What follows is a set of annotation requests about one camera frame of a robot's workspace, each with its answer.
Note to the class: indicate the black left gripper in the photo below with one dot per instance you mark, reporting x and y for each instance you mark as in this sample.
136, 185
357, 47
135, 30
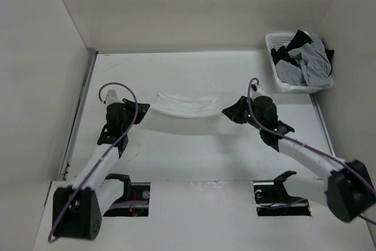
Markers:
142, 109

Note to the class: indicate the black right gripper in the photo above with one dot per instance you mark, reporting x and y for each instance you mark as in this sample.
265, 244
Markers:
234, 112

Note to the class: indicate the white tank top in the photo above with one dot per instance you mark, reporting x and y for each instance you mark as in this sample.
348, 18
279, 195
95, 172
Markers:
193, 106

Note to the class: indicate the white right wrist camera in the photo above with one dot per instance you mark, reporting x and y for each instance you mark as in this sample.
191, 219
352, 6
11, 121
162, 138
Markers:
256, 91

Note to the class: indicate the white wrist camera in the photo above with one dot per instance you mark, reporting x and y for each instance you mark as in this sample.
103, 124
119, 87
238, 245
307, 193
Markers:
111, 97
256, 91

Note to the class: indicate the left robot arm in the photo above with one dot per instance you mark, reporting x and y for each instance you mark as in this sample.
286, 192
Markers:
78, 207

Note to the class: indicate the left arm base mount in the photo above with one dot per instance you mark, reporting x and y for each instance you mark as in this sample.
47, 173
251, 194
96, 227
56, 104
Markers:
135, 198

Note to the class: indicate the white plastic laundry basket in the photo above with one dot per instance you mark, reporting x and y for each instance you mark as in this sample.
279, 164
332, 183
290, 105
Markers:
278, 39

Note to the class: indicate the grey folded tank top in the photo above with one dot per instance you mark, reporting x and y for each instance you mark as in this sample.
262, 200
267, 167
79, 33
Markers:
290, 74

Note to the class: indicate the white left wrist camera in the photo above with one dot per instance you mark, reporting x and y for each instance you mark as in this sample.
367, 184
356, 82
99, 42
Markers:
111, 97

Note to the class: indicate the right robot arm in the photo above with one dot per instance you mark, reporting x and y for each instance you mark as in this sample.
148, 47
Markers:
348, 189

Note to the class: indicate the black tank top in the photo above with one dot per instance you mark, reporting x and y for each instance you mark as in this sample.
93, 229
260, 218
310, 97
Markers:
281, 53

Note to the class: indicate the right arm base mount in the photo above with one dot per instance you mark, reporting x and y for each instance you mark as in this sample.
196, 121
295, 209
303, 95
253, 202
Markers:
272, 199

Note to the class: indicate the metal table edge rail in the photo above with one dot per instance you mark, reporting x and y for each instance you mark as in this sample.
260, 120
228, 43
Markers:
67, 156

